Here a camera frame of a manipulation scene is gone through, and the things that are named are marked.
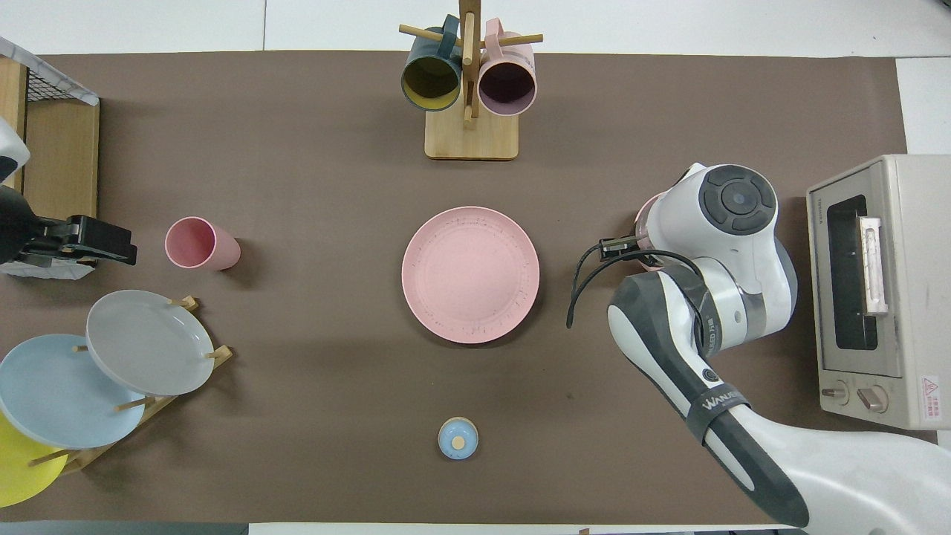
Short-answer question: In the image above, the yellow plate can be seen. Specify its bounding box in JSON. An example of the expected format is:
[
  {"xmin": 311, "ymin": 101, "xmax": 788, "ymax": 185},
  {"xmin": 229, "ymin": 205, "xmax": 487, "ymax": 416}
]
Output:
[{"xmin": 0, "ymin": 412, "xmax": 70, "ymax": 510}]

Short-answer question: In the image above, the dark green mug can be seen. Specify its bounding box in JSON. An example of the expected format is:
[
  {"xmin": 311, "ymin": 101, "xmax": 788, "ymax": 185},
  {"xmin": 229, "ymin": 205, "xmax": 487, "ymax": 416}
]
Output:
[{"xmin": 400, "ymin": 15, "xmax": 464, "ymax": 113}]

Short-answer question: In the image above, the light blue plate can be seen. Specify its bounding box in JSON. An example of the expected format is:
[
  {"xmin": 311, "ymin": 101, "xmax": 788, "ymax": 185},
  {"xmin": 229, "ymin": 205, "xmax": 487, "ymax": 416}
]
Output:
[{"xmin": 0, "ymin": 334, "xmax": 147, "ymax": 450}]

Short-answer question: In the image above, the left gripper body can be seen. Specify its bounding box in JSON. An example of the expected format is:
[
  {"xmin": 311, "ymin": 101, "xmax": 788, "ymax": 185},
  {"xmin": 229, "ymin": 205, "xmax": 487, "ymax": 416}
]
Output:
[{"xmin": 0, "ymin": 184, "xmax": 47, "ymax": 266}]

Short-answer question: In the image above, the grey plate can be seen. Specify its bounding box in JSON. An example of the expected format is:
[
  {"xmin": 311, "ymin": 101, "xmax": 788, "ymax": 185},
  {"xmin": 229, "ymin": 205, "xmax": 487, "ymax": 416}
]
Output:
[{"xmin": 85, "ymin": 289, "xmax": 216, "ymax": 397}]

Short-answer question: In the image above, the beige toaster oven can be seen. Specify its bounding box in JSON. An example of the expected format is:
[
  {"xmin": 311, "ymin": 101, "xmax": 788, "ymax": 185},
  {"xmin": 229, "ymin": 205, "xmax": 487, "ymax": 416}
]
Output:
[{"xmin": 806, "ymin": 154, "xmax": 951, "ymax": 432}]

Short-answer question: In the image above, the pink cup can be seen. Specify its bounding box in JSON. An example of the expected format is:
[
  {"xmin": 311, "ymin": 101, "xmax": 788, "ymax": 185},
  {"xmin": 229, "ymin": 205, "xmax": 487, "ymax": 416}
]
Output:
[
  {"xmin": 164, "ymin": 216, "xmax": 242, "ymax": 272},
  {"xmin": 634, "ymin": 193, "xmax": 666, "ymax": 252}
]

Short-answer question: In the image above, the wooden mug tree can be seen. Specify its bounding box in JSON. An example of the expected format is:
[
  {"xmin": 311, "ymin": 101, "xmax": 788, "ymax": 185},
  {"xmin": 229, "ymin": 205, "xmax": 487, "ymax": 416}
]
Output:
[{"xmin": 398, "ymin": 0, "xmax": 545, "ymax": 161}]

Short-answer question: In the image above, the black cable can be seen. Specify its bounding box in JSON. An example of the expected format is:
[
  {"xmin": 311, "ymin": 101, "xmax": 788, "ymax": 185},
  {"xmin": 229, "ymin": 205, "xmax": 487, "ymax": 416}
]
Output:
[{"xmin": 565, "ymin": 236, "xmax": 708, "ymax": 351}]

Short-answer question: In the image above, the wire basket with wooden board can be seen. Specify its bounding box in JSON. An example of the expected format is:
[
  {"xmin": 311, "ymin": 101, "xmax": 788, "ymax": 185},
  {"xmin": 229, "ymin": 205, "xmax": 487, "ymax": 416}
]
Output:
[{"xmin": 0, "ymin": 36, "xmax": 101, "ymax": 281}]

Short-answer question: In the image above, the pink plate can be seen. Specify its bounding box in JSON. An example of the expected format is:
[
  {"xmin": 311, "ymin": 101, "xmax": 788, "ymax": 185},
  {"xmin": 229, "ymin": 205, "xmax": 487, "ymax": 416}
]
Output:
[{"xmin": 401, "ymin": 206, "xmax": 542, "ymax": 346}]

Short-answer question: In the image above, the pink mug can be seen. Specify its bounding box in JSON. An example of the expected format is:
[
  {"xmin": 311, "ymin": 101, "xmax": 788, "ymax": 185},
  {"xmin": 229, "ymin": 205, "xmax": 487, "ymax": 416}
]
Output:
[{"xmin": 477, "ymin": 18, "xmax": 538, "ymax": 117}]

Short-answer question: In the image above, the wooden plate rack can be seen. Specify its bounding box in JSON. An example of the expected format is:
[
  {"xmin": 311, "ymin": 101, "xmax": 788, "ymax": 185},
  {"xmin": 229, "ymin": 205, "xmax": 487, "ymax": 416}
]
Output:
[{"xmin": 28, "ymin": 295, "xmax": 234, "ymax": 477}]

